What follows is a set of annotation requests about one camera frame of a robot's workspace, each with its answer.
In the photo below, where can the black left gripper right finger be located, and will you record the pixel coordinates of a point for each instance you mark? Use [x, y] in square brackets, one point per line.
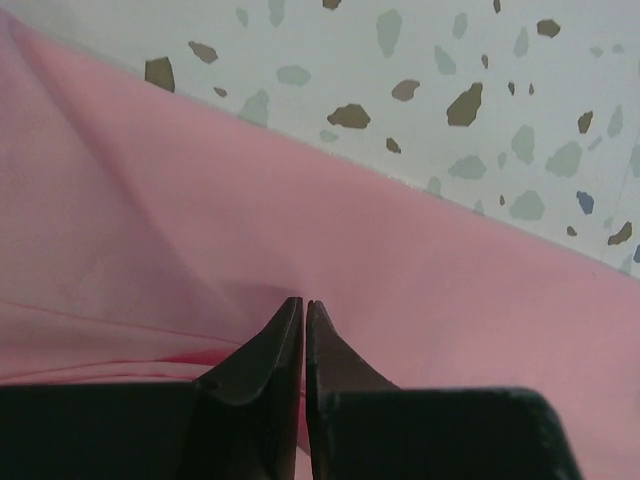
[362, 426]

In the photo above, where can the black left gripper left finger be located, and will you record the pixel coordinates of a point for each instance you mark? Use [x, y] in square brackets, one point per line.
[238, 420]

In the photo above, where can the pink t shirt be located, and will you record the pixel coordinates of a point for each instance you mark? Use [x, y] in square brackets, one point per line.
[144, 236]

